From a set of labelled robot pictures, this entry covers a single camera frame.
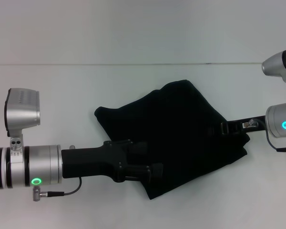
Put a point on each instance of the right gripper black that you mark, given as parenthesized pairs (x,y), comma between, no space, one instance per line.
(255,125)

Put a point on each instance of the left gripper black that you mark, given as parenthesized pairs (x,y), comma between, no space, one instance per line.
(93,162)

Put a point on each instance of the black shirt with white print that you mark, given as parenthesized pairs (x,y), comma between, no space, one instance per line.
(181,133)

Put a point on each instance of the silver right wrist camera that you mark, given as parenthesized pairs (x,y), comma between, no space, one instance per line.
(278,66)

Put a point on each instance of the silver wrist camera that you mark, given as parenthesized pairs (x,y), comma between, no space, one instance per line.
(22,112)
(278,66)

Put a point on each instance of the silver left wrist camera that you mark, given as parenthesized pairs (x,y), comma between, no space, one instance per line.
(22,112)

